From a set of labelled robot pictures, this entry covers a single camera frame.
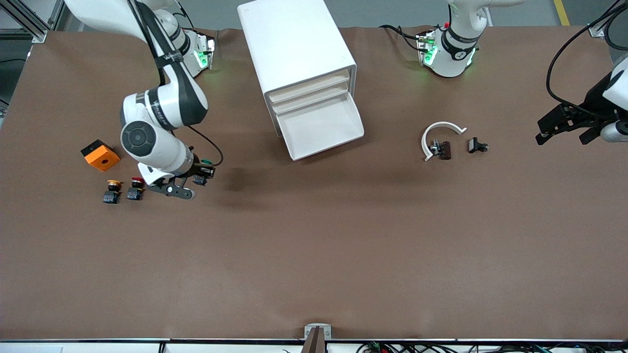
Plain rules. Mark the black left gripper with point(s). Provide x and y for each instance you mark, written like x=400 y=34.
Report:
x=594 y=99

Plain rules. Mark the green push button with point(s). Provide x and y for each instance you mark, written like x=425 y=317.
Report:
x=206 y=162

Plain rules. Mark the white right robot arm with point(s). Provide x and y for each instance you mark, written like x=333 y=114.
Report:
x=162 y=108

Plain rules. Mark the red push button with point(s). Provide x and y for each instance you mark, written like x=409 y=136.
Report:
x=133 y=193

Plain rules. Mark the yellow push button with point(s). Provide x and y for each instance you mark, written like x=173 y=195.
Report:
x=112 y=193

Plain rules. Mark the orange black button box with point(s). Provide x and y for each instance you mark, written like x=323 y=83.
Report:
x=100 y=159

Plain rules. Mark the white drawer cabinet housing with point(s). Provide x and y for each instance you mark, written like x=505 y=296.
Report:
x=294 y=44

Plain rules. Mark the black small clip component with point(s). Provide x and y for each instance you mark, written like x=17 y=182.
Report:
x=475 y=145

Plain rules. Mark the brown table mat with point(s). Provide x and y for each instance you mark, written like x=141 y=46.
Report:
x=314 y=245

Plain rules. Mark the brown black small component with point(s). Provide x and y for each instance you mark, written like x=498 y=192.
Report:
x=444 y=149

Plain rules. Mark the aluminium frame profile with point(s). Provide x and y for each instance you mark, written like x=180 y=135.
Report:
x=39 y=37
x=596 y=30

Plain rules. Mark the white table edge rail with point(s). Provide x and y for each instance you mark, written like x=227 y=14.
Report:
x=221 y=348

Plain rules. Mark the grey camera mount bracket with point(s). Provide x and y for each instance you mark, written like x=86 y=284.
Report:
x=308 y=329

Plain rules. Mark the brown camera stand post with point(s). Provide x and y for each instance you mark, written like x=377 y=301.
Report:
x=314 y=343

